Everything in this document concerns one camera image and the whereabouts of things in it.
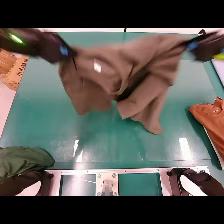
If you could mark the tan shirt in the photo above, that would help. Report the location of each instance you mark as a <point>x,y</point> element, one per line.
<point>100,83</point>

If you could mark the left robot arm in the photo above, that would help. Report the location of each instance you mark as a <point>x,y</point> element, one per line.
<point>41,45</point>

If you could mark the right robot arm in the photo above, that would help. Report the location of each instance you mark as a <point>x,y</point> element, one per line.
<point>208,46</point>

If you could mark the orange garment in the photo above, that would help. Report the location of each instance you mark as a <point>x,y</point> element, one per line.
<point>212,116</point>

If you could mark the green garment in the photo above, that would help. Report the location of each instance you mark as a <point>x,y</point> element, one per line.
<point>20,160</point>

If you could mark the silver frame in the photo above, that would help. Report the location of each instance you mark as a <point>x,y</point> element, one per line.
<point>107,181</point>

